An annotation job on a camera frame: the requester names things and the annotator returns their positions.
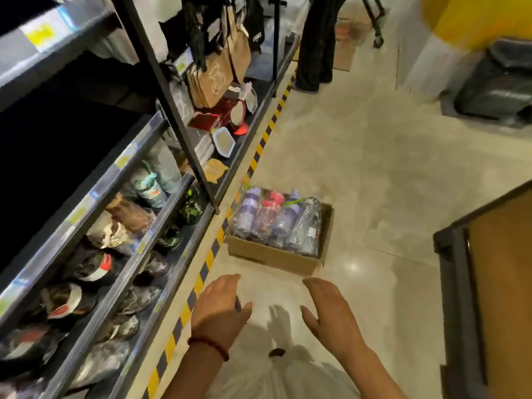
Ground brown cardboard box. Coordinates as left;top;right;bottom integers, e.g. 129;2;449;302
224;202;335;277

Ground clear wrapped water bottle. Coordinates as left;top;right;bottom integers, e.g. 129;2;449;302
286;198;322;257

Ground person's right forearm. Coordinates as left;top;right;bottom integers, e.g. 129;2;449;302
336;344;409;399

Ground row of wrapped dark bottles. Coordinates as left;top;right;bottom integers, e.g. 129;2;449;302
70;183;205;391

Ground yellow black hazard tape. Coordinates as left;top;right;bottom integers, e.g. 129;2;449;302
141;72;296;399

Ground white rectangular tray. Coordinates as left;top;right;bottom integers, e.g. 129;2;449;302
211;127;236;158

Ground person's left forearm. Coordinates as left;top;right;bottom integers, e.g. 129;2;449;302
161;340;230;399

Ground person's left hand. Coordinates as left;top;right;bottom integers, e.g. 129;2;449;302
191;273;254;350

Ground person's white trousers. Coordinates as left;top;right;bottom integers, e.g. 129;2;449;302
206;305;360;399

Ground orange cat-shaped board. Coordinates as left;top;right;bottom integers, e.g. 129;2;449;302
202;158;229;184

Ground red bead bracelet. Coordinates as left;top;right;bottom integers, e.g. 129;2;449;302
186;336;230;363

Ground purple wrapped water bottle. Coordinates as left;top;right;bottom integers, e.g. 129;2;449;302
230;186;262;239
268;190;301;249

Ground black rolling clothes rack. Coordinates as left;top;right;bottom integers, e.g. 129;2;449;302
268;0;386;98

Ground person's right hand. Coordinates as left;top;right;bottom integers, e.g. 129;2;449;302
300;278;367;360

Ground teal wrapped bottle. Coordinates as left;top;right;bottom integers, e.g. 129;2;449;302
132;161;168;210

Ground yellow panel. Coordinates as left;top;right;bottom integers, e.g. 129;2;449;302
421;0;532;52

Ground yellow price label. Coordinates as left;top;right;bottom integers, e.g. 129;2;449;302
19;16;59;53

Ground brown paper bag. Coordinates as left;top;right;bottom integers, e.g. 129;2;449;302
226;8;252;84
187;49;234;109

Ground black metal shelf rack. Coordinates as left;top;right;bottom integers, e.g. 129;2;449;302
0;0;310;399

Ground brown wooden cabinet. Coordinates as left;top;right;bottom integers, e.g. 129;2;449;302
433;180;532;399

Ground pink wrapped water bottle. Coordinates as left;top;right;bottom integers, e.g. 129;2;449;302
250;191;286;244

